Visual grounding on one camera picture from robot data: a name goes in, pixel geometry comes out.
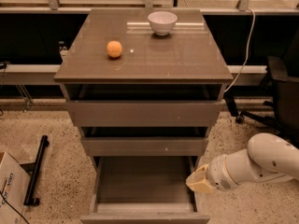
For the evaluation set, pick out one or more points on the grey drawer cabinet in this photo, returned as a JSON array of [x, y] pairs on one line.
[[184, 65]]

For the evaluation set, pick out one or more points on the cardboard box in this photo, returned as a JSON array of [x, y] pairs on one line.
[[13, 186]]

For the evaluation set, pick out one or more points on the grey bottom drawer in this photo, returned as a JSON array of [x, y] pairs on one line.
[[143, 190]]

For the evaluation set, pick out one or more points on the black metal stand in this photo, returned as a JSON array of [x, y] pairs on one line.
[[32, 169]]

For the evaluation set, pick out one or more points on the black office chair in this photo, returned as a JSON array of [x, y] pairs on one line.
[[283, 74]]

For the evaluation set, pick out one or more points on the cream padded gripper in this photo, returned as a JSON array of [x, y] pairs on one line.
[[219, 174]]

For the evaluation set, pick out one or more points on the white ceramic bowl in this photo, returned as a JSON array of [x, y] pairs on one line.
[[162, 22]]

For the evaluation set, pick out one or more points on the orange fruit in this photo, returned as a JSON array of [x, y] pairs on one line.
[[114, 49]]

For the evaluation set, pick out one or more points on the grey drawer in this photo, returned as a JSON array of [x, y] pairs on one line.
[[145, 141], [143, 113], [143, 190]]

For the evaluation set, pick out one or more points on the grey middle drawer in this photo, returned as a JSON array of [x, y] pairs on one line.
[[145, 141]]

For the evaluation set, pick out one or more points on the grey top drawer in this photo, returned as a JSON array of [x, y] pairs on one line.
[[143, 113]]

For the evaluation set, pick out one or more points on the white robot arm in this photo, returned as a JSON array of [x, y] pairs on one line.
[[267, 158]]

